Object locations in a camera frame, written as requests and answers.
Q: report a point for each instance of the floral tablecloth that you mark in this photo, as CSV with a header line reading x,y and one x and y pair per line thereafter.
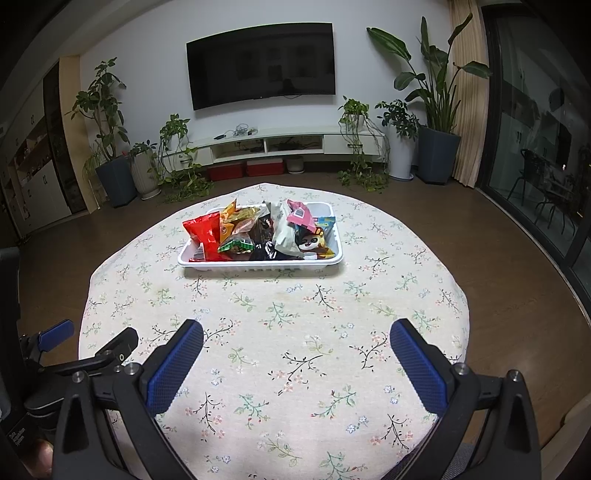
x,y
277,323

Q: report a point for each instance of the orange snack packet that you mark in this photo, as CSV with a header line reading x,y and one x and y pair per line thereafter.
x,y
227,220

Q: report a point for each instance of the red storage box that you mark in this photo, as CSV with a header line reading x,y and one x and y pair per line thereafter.
x,y
264,167
225,171

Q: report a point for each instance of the black patio chair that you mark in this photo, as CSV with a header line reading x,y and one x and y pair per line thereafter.
x,y
528,175
556,207

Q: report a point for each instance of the dark blue snack packet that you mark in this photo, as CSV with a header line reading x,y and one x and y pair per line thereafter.
x,y
325,222

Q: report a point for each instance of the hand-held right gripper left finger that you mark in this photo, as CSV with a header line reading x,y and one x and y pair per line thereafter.
x,y
173,369

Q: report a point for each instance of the green snack packet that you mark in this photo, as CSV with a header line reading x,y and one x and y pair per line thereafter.
x,y
235,247

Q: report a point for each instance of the trailing pothos plant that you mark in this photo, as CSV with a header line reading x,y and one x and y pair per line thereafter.
x,y
184,182
358,115

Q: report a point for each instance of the glass sliding door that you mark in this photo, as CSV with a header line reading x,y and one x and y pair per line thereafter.
x,y
531,115

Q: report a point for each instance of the leafy tree in blue pot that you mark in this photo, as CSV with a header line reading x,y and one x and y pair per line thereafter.
x,y
115,182

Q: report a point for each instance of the large red snack bag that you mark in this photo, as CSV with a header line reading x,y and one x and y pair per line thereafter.
x,y
203,235

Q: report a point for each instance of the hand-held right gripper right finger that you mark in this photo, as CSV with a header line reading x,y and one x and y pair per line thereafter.
x,y
420,369

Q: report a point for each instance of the white television cabinet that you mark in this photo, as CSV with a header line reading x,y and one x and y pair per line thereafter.
x,y
295,145

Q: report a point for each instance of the pink snack packet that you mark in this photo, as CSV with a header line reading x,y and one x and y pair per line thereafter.
x,y
300,214

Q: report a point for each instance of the plant in white ribbed pot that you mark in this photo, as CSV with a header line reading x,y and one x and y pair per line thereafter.
x,y
145,177

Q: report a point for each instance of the wall-mounted black television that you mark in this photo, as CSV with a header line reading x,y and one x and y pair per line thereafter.
x,y
261,64

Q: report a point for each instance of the beige curtain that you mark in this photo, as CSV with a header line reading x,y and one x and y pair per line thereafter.
x,y
468,115

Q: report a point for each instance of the built-in white cabinet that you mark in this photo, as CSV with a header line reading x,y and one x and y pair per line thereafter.
x,y
37,175

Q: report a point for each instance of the broad-leaf plant in blue pot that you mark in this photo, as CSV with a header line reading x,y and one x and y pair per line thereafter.
x,y
438,154

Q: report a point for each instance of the small pot under cabinet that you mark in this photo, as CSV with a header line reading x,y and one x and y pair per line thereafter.
x,y
295,165

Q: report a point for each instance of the person's left hand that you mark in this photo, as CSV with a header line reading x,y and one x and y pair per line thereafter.
x,y
39,459

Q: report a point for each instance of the white plastic tray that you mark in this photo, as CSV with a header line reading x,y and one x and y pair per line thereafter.
x,y
258,264

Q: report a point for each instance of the plant in tall white pot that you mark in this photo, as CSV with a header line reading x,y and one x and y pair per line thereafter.
x,y
400,154

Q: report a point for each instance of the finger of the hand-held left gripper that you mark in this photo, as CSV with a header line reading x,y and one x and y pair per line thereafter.
x,y
55,334
115,346

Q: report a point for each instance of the light blue cartoon snack packet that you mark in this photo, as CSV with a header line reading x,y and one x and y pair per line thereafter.
x,y
314,242

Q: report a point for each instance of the black snack packet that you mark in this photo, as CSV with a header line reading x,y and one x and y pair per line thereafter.
x,y
263,251

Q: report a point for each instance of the cream white snack bag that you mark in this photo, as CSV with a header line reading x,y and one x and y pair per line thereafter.
x,y
281,230

